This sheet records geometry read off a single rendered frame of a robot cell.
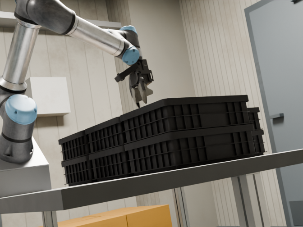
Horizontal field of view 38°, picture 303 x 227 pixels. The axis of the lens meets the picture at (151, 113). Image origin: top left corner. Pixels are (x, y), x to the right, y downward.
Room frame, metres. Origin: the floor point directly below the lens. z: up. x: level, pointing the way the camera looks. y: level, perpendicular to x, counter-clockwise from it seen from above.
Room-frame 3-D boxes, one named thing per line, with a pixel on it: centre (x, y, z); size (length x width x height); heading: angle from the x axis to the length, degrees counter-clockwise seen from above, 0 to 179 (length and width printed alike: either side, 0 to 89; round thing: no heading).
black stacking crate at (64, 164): (2.10, 0.23, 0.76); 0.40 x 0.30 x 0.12; 126
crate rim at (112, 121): (1.85, 0.05, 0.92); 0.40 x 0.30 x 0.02; 126
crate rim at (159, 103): (1.61, -0.12, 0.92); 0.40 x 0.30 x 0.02; 126
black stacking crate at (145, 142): (1.61, -0.12, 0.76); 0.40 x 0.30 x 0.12; 126
